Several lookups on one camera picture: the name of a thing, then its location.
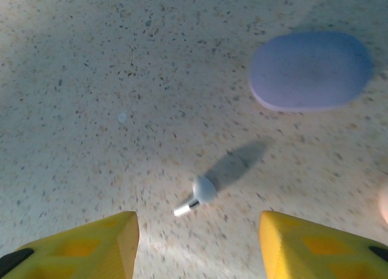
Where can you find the lavender earbud case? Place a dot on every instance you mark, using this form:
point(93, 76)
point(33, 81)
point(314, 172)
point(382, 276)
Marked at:
point(309, 72)

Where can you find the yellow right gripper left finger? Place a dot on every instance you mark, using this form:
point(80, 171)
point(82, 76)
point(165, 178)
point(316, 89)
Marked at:
point(100, 251)

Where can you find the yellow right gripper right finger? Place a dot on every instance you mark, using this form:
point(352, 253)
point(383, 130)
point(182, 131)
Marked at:
point(303, 254)

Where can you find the white earbud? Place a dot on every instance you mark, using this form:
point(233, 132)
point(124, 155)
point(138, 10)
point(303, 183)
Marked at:
point(204, 191)

